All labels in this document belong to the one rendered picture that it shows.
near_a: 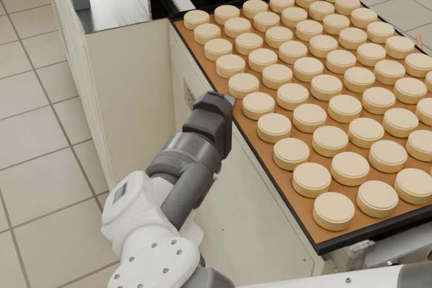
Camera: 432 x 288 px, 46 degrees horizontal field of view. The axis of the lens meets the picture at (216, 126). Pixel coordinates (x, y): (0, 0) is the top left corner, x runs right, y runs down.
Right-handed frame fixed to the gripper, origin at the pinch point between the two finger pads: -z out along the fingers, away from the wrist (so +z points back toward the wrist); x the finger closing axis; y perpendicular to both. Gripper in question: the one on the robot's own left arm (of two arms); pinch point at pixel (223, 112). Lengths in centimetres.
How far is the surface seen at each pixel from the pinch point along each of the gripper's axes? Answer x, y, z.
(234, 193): -23.9, -0.7, -4.4
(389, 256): -6.9, -29.3, 11.5
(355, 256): -1.4, -25.0, 17.5
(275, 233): -16.3, -12.3, 7.0
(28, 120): -89, 115, -61
